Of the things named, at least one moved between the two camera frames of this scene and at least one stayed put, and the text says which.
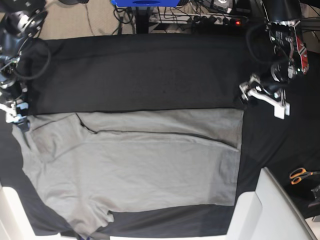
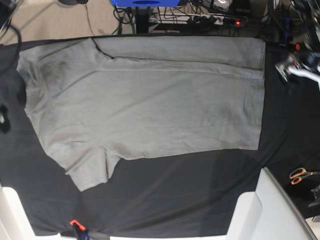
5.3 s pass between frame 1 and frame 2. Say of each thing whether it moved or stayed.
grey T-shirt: moved
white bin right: stayed
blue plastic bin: stayed
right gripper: moved
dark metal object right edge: stayed
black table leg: stayed
